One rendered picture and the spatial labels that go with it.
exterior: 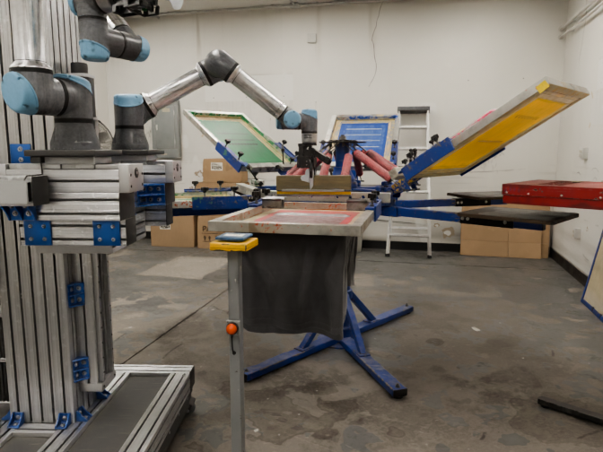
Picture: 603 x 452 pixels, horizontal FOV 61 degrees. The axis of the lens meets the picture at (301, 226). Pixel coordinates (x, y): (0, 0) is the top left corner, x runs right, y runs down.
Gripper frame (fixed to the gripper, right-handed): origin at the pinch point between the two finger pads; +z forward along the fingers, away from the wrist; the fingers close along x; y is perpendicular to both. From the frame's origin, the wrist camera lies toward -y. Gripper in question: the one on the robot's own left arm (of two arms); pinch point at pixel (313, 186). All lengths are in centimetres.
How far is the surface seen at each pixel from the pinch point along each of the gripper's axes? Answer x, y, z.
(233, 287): 76, 11, 30
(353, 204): 0.4, -19.5, 8.0
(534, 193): -5, -98, 1
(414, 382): -35, -50, 109
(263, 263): 48, 10, 28
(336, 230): 57, -21, 12
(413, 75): -415, -34, -106
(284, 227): 57, -1, 12
